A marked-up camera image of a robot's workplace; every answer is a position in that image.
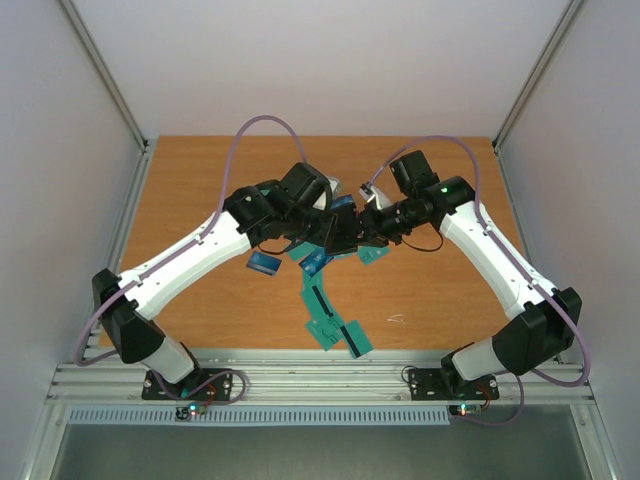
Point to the blue card centre pile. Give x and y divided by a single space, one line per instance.
314 262

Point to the teal card near black card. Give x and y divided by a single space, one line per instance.
369 254

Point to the long teal card with stripe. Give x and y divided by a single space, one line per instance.
316 299

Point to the teal VIP card front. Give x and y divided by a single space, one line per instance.
326 332

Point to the aluminium front rail frame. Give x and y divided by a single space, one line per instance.
276 377

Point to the right small circuit board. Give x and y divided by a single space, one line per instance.
465 410

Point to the left aluminium corner post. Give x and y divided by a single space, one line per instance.
92 51

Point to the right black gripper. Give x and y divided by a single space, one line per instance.
368 225

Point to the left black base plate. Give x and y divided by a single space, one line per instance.
202 385

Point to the teal chip card centre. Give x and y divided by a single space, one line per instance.
301 251

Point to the left small circuit board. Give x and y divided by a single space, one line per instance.
189 412

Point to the black leather card holder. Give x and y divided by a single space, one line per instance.
343 236

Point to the dark blue card left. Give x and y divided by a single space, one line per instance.
264 263

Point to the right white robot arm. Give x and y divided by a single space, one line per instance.
542 319

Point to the teal card black stripe front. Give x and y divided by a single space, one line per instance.
356 339

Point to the blue card with logo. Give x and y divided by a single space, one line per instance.
341 201

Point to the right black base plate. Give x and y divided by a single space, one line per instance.
426 384

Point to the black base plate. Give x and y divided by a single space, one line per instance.
202 385
426 384

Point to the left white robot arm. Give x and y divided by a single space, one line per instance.
128 303

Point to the small circuit board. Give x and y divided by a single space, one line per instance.
465 410
189 412

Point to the right aluminium corner post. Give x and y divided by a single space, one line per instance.
542 63

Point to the aluminium corner post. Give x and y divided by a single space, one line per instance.
542 63
92 51

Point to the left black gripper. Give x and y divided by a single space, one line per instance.
322 236

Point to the grey slotted cable duct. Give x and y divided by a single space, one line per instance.
263 416

